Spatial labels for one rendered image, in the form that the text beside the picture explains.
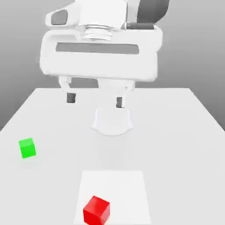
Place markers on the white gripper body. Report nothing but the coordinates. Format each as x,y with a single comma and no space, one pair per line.
98,65

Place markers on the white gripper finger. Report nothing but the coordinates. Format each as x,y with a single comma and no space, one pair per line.
119,102
70,98

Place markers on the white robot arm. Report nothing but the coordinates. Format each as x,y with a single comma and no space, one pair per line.
102,12

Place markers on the small green cube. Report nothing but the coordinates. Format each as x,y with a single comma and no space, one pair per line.
27,148

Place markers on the small red cube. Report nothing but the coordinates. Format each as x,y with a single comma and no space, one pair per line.
96,211

